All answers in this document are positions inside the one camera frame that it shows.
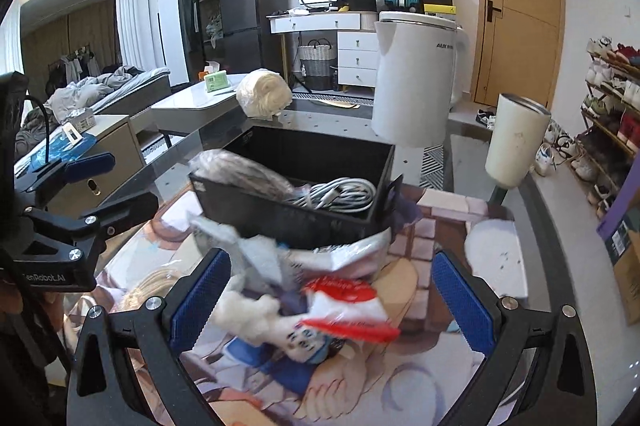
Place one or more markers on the clothes rack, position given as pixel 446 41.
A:
pixel 75 63

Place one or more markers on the white curtain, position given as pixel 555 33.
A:
pixel 135 16

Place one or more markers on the white sneakers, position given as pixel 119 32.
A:
pixel 550 151

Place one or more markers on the white vanity dresser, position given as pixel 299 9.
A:
pixel 355 56

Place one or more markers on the blue plastic packet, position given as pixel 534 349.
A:
pixel 55 151

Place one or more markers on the white electric kettle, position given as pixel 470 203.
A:
pixel 415 81

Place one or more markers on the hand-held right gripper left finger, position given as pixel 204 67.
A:
pixel 200 298

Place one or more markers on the white plush toy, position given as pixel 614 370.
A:
pixel 245 313

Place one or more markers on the grey nightstand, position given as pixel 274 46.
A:
pixel 110 141

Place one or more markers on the white coffee table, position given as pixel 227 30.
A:
pixel 190 103

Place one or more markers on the small white box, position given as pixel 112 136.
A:
pixel 80 121

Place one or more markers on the yellow and black shoe box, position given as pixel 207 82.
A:
pixel 440 9

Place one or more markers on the red and white packet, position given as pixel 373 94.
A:
pixel 345 306

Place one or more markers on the cardboard box with purple lid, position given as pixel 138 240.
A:
pixel 625 266

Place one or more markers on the bed with grey duvet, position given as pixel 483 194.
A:
pixel 100 86

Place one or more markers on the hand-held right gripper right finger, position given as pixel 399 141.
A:
pixel 462 301

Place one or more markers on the shoe rack with shoes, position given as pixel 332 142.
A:
pixel 615 106

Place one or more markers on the wooden door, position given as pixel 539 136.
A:
pixel 525 6

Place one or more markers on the clear bag with grey cloth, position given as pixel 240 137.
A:
pixel 235 171

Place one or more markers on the white plastic packet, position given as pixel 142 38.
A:
pixel 345 256

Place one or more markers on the printed cartoon desk mat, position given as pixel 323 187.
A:
pixel 430 226

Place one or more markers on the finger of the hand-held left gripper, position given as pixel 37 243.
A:
pixel 130 206
pixel 90 166

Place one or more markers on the green tissue box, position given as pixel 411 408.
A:
pixel 216 82

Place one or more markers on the dark grey fridge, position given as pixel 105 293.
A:
pixel 252 6

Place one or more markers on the cream tumbler cup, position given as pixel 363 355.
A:
pixel 515 141

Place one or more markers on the woven laundry basket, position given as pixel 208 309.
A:
pixel 317 61

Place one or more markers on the white plastic-wrapped bundle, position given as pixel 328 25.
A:
pixel 262 91

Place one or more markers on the black cardboard box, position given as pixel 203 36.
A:
pixel 280 218

